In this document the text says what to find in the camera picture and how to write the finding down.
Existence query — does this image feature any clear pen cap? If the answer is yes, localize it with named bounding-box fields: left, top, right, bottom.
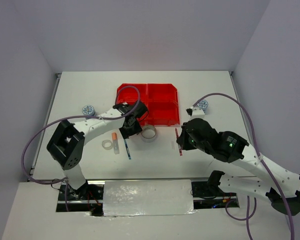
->
left=171, top=141, right=176, bottom=150

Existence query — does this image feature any small clear tape roll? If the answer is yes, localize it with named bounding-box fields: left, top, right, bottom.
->
left=101, top=139, right=113, bottom=151

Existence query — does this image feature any blue pen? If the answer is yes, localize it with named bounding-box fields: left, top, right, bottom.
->
left=123, top=139, right=132, bottom=160

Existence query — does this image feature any red pen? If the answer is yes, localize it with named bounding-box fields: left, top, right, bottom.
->
left=174, top=127, right=183, bottom=156

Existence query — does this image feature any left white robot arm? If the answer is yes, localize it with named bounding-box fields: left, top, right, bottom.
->
left=46, top=101, right=149, bottom=200

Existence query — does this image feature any large grey tape roll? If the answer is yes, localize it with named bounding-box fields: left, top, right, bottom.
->
left=140, top=125, right=157, bottom=143

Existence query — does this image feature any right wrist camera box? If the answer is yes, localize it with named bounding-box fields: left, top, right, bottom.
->
left=186, top=106, right=205, bottom=120

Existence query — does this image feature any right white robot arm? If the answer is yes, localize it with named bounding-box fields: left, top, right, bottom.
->
left=176, top=118, right=300, bottom=216

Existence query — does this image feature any red four-compartment bin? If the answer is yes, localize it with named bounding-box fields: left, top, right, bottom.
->
left=115, top=83, right=180, bottom=127

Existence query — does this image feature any orange cap highlighter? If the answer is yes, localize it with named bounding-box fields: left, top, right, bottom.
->
left=111, top=132, right=120, bottom=155

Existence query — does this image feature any silver foil cover plate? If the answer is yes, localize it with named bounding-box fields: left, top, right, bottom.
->
left=102, top=179, right=196, bottom=217

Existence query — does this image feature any blue patterned tape roll left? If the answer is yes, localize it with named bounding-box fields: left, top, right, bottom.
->
left=82, top=104, right=96, bottom=117

